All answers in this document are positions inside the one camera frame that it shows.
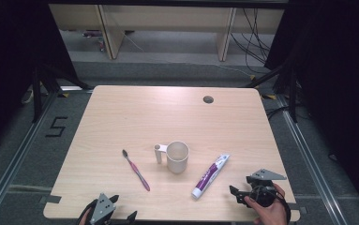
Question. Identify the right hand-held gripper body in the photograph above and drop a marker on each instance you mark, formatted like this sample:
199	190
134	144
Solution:
264	193

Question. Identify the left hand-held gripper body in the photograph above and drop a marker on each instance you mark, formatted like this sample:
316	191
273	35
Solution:
102	207

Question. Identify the white purple toothpaste tube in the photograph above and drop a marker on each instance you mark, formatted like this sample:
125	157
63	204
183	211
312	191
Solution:
210	176

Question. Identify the pink toothbrush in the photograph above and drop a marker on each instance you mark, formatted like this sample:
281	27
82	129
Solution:
135	170

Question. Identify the person's left hand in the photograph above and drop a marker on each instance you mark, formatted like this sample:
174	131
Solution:
85	217

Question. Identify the person's right hand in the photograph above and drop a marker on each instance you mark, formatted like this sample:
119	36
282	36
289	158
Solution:
271	214

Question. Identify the yellow black tape piece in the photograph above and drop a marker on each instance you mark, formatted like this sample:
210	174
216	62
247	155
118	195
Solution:
63	95
269	97

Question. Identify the black tape numeral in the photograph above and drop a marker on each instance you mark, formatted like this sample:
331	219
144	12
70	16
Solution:
56	126

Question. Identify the black metal stand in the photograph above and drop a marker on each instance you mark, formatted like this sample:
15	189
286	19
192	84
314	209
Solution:
292	93
38	93

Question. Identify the black curtain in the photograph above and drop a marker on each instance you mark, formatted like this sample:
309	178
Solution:
336	78
8	62

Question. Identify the small coloured floor clutter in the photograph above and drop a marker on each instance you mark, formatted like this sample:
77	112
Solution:
94	37

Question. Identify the metal floor rail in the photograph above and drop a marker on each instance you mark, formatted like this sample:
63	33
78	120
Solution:
311	162
11	159

